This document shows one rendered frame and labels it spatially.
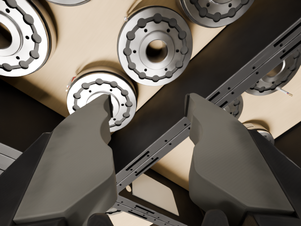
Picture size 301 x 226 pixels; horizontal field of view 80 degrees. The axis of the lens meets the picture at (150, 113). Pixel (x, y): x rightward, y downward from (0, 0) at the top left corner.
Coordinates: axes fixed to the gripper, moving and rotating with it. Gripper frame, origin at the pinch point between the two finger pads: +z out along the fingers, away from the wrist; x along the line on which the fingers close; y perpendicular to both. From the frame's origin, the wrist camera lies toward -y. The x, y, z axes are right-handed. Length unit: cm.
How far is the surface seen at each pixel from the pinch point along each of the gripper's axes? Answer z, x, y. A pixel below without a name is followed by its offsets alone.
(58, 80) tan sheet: 15.5, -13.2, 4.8
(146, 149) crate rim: 7.0, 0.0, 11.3
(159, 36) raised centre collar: 13.6, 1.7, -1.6
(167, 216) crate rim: 7.4, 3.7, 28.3
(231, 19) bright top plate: 15.2, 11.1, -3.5
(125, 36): 13.5, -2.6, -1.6
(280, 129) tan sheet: 20.6, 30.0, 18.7
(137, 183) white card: 10.8, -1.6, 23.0
